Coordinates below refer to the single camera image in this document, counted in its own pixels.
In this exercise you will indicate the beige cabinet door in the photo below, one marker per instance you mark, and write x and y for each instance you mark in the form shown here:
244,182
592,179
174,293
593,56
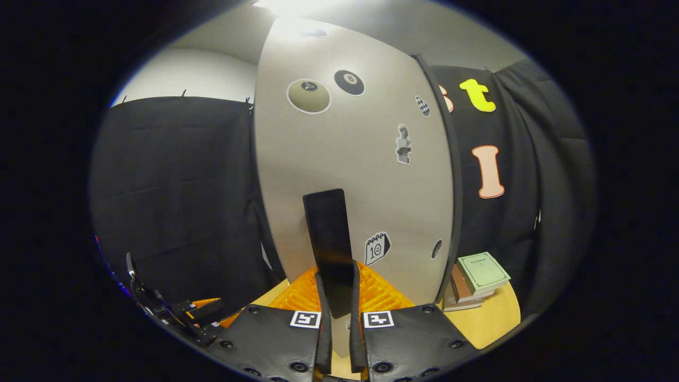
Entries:
345,148

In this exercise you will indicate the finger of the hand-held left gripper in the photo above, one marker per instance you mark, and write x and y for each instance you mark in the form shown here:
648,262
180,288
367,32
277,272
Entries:
223,323
204,306

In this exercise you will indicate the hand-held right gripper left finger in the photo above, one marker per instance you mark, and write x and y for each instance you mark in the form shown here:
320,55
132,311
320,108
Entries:
265,339

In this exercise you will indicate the green book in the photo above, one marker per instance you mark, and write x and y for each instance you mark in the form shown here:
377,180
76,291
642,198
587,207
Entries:
482,270

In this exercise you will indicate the brown book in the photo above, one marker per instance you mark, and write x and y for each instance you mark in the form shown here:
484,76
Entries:
460,286

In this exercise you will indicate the black backdrop cloth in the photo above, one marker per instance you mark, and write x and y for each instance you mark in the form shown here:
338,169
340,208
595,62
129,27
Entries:
170,185

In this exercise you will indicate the dark grey cabinet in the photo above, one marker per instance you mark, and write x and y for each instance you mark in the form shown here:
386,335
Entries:
456,185

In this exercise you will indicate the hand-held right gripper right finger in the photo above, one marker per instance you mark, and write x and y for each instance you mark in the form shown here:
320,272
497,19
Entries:
414,339

